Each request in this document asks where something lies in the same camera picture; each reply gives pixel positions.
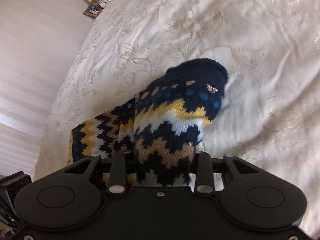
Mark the navy yellow patterned knit sweater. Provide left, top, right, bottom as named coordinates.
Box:
left=67, top=58, right=230, bottom=188

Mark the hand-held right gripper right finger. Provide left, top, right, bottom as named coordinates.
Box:
left=194, top=151, right=262, bottom=194

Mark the cream embroidered bedspread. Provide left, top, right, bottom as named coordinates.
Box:
left=34, top=0, right=320, bottom=230

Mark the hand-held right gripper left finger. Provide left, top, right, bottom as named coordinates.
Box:
left=60, top=151, right=132, bottom=197

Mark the wooden photo frame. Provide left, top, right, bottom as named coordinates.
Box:
left=83, top=5, right=103, bottom=19

